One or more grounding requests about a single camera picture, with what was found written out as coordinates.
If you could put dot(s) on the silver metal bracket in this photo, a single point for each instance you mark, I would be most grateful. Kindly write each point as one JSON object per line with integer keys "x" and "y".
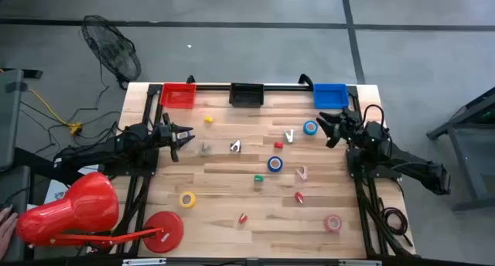
{"x": 359, "y": 263}
{"x": 143, "y": 262}

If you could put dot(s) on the black and silver staple remover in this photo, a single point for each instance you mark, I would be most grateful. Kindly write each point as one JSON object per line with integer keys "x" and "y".
{"x": 235, "y": 145}

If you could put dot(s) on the black plastic bin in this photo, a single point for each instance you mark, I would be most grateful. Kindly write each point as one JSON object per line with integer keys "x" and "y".
{"x": 246, "y": 97}

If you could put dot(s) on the blue plastic bin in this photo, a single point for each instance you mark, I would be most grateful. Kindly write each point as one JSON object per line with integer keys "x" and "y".
{"x": 330, "y": 96}

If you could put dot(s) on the red and silver mini stapler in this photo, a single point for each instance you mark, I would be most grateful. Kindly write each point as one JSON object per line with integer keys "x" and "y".
{"x": 299, "y": 197}
{"x": 242, "y": 218}

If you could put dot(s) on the pink tape roll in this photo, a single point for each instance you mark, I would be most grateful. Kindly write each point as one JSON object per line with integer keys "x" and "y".
{"x": 326, "y": 222}

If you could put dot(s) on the dark blue tape roll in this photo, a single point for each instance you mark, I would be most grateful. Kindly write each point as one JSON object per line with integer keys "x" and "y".
{"x": 269, "y": 164}

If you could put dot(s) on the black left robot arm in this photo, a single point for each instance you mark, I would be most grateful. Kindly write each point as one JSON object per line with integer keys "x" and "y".
{"x": 100, "y": 152}

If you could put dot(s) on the red plastic bin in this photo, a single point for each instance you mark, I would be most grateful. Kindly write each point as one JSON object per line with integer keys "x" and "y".
{"x": 178, "y": 96}

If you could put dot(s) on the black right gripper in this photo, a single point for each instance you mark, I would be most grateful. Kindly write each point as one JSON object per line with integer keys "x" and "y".
{"x": 348, "y": 127}

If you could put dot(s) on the person's hand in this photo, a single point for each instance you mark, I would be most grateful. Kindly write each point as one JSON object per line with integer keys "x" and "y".
{"x": 7, "y": 231}

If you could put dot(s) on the yellow tape roll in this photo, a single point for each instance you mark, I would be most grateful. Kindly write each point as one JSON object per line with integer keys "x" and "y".
{"x": 181, "y": 199}

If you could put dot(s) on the red desk lamp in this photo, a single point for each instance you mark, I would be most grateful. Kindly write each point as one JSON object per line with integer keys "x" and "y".
{"x": 77, "y": 208}

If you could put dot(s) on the grey metal desk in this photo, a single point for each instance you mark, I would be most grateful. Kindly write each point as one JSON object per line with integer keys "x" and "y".
{"x": 465, "y": 161}

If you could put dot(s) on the white staple remover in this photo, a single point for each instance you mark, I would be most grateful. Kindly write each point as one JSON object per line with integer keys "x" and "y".
{"x": 289, "y": 135}

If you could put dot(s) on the pink staple remover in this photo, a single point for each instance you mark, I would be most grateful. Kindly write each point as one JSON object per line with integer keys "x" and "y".
{"x": 302, "y": 172}

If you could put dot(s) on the yellow mini stapler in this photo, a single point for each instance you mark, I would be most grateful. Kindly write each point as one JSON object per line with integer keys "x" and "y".
{"x": 209, "y": 119}

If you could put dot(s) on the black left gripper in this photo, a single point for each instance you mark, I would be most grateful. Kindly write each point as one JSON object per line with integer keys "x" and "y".
{"x": 164, "y": 136}

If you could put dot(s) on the grey staple remover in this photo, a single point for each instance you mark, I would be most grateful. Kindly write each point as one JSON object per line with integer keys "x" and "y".
{"x": 205, "y": 149}

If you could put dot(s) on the black steel beam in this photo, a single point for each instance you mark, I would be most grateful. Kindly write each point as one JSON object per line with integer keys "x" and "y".
{"x": 38, "y": 163}

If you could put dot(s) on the black floor fan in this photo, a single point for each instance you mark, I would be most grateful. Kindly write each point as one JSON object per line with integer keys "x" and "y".
{"x": 112, "y": 49}

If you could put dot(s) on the green mini stapler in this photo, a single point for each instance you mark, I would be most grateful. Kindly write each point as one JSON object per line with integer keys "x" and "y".
{"x": 258, "y": 178}

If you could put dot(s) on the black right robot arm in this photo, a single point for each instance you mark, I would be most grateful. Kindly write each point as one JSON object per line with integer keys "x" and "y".
{"x": 410, "y": 159}

